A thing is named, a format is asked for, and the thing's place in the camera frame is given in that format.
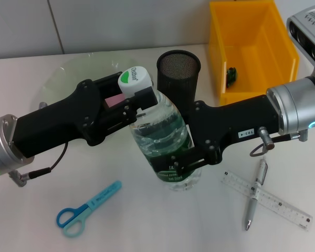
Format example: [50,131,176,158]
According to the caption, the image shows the pink peach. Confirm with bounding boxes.
[104,94,125,109]

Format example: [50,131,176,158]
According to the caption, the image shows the green plastic wrapper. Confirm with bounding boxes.
[226,67,238,89]

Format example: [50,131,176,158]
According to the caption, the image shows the clear water bottle green label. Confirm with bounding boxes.
[117,65,203,193]

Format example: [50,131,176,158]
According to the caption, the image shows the green glass fruit plate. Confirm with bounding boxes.
[31,51,154,138]

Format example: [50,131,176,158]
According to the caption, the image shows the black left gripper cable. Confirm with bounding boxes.
[9,141,68,187]

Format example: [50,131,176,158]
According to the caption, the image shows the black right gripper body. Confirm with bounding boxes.
[188,94,285,166]

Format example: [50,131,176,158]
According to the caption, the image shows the blue scissors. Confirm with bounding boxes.
[56,180,123,238]

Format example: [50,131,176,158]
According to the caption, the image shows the yellow plastic bin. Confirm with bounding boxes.
[208,0,300,107]

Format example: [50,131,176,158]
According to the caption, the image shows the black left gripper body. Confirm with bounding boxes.
[12,79,106,160]

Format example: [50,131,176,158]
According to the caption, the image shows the right gripper cable silver plug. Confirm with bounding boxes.
[249,125,309,158]

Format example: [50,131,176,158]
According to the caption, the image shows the silver ballpoint pen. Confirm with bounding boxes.
[245,156,269,231]

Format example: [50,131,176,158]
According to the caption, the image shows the black mesh pen holder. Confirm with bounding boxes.
[156,49,202,117]

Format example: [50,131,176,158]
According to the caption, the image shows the clear plastic ruler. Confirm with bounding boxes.
[219,170,313,232]

